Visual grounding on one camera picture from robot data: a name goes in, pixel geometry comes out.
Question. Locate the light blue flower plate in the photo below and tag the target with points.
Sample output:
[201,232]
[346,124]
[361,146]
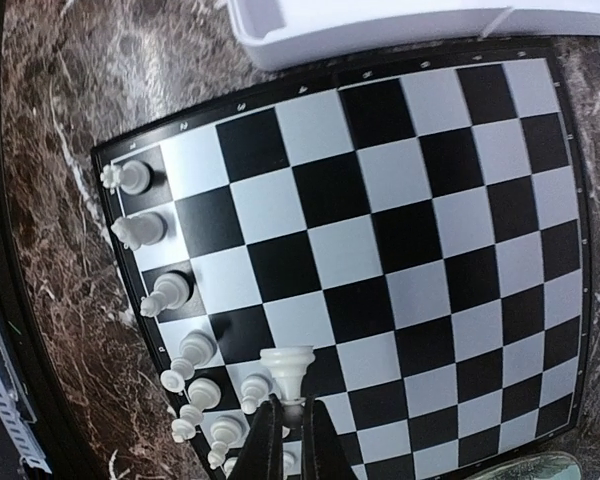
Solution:
[552,465]

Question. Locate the white chess rook piece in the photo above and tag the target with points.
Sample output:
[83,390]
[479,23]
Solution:
[142,230]

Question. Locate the white chess king piece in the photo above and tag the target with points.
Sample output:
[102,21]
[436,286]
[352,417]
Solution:
[204,394]

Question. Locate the white chess queen piece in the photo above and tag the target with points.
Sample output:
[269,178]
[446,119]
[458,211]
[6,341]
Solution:
[225,431]

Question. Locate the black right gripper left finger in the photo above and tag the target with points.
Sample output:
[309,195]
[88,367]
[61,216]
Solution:
[262,454]

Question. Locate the white chess pawn piece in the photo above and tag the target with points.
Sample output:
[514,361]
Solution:
[171,291]

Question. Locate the white plastic parts tray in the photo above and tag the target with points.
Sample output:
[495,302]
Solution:
[281,34]

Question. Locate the black and grey chessboard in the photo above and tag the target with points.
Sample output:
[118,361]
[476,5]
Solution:
[419,219]

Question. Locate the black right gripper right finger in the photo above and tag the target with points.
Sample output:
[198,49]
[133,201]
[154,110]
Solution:
[323,456]

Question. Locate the white slotted cable duct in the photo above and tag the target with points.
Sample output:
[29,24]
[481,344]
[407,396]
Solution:
[13,423]

